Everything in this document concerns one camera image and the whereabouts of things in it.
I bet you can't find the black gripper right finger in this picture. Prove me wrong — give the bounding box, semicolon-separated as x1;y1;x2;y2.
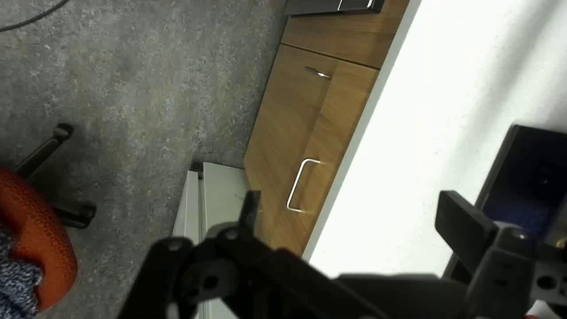
435;189;567;319

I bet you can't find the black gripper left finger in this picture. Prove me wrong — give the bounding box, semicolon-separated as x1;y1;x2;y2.
117;189;380;319

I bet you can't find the silver drawer bar handle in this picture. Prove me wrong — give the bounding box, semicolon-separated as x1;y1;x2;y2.
286;155;325;214

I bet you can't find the wooden cabinet drawer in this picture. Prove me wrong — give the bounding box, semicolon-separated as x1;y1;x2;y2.
270;56;381;258

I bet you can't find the wooden cabinet door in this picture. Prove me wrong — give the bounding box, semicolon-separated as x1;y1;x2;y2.
243;42;339;254

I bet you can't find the white refrigerator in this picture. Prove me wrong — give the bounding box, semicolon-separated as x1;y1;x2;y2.
171;157;250;319

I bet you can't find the black box device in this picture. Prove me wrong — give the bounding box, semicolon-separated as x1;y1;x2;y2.
477;122;567;249

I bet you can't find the orange office chair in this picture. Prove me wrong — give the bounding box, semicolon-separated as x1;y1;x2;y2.
0;122;98;313

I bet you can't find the blue knit cloth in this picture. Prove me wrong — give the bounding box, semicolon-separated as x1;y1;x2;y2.
0;226;43;319

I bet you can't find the steel framed undercounter appliance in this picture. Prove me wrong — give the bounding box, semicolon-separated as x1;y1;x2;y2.
284;0;387;15

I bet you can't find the small silver door handle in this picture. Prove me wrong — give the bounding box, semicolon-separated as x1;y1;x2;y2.
305;63;334;81

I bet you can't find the grey floor cable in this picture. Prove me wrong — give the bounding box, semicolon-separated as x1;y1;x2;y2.
0;0;70;33

